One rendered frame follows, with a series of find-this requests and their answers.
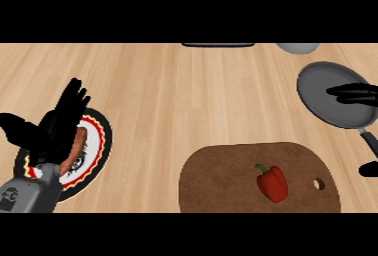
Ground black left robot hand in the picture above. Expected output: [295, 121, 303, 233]
[0, 77, 93, 168]

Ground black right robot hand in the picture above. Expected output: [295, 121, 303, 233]
[325, 82, 378, 178]

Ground grey frying pan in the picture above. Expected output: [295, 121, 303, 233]
[295, 61, 378, 160]

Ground red bell pepper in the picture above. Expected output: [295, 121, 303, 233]
[253, 163, 291, 204]

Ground brown wooden cutting board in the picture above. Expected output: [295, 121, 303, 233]
[177, 141, 343, 214]

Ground brown sausage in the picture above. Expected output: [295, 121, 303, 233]
[58, 126, 90, 177]

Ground patterned plate with black rim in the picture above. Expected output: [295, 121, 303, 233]
[12, 107, 114, 203]

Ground grey bowl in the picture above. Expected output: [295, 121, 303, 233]
[275, 42, 322, 56]

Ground dark flat appliance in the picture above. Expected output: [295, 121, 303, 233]
[180, 42, 257, 48]

